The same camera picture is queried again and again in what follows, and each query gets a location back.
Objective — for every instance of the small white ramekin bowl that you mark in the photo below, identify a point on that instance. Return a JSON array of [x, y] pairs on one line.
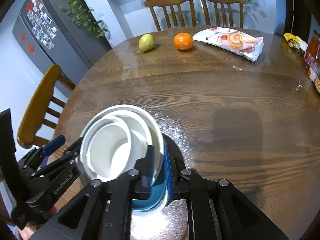
[[109, 148]]

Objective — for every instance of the red sauce bottle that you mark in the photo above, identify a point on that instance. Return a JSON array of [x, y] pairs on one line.
[[312, 51]]

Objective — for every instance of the small clear white-lid jar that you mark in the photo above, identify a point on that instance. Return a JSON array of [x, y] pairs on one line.
[[313, 71]]

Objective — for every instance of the large white bowl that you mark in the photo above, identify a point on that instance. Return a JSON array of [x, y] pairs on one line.
[[156, 135]]

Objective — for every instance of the left back wooden chair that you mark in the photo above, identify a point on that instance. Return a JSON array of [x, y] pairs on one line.
[[172, 11]]

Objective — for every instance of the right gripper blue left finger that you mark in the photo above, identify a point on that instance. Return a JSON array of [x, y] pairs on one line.
[[142, 186]]

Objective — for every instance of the blue square dish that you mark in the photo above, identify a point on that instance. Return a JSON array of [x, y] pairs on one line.
[[157, 193]]

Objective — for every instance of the medium white bowl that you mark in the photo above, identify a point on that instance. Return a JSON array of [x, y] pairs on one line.
[[140, 137]]

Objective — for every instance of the right back wooden chair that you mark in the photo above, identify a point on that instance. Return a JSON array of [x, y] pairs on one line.
[[223, 12]]

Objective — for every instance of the green pear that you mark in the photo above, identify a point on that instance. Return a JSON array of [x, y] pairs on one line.
[[146, 43]]

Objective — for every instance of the orange tangerine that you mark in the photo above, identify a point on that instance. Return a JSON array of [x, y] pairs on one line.
[[183, 41]]

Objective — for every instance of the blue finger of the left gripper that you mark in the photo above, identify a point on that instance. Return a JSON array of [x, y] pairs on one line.
[[53, 146], [72, 152]]

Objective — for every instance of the white snack bag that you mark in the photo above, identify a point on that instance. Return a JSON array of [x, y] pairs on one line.
[[237, 42]]

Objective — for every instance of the brown paste jar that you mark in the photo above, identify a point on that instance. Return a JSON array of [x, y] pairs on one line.
[[317, 84]]

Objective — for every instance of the yellow snack packet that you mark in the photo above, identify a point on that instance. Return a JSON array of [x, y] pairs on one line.
[[296, 43]]

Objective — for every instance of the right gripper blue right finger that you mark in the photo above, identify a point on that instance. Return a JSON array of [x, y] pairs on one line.
[[177, 186]]

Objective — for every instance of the person's left hand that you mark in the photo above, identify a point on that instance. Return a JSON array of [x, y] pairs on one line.
[[28, 231]]

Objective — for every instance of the grey refrigerator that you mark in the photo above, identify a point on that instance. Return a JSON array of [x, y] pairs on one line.
[[49, 34]]

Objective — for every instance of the side wooden chair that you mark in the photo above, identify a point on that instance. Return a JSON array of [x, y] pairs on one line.
[[35, 114]]

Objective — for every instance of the hanging green vine plant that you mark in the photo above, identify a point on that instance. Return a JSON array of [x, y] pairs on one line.
[[81, 15]]

